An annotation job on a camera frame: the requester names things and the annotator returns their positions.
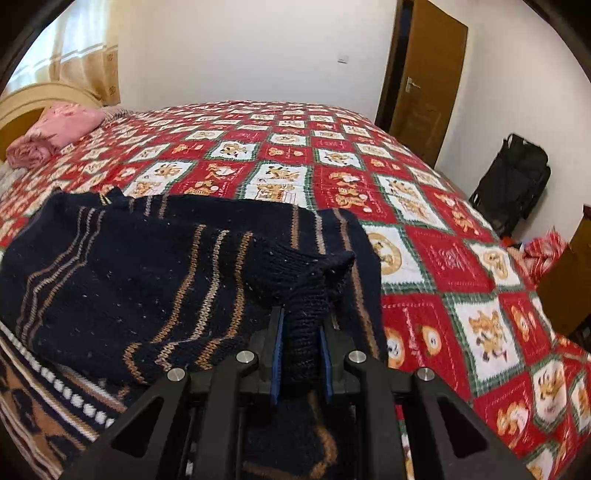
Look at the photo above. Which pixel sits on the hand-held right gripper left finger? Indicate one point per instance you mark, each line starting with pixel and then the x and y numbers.
pixel 276 360

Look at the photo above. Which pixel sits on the red bear printed bedspread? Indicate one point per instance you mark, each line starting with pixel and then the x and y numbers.
pixel 438 258

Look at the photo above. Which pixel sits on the pink quilt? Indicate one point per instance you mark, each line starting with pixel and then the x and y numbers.
pixel 55 129

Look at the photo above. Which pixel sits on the brown wooden cabinet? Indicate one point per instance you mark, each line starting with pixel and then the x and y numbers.
pixel 568 290

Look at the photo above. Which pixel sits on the wooden headboard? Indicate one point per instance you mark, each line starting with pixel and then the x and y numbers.
pixel 18 108

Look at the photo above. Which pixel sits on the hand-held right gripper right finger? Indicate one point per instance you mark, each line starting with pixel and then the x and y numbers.
pixel 327 369

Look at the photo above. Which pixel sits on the dark wooden door frame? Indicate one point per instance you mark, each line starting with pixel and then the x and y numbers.
pixel 392 69

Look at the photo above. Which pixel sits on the grey striped pillow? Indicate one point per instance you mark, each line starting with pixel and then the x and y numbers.
pixel 117 112

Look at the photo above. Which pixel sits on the navy knit sweater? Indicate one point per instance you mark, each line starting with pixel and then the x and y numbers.
pixel 138 277

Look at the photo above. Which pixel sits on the red plaid cloth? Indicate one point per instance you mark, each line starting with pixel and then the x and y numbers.
pixel 542 256

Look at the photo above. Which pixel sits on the black folded stroller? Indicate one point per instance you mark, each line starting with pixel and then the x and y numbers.
pixel 512 180

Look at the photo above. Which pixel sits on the beige patterned curtain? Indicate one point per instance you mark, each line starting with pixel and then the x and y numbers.
pixel 87 69

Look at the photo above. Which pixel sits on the brown wooden door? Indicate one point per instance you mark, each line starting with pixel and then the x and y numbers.
pixel 429 92

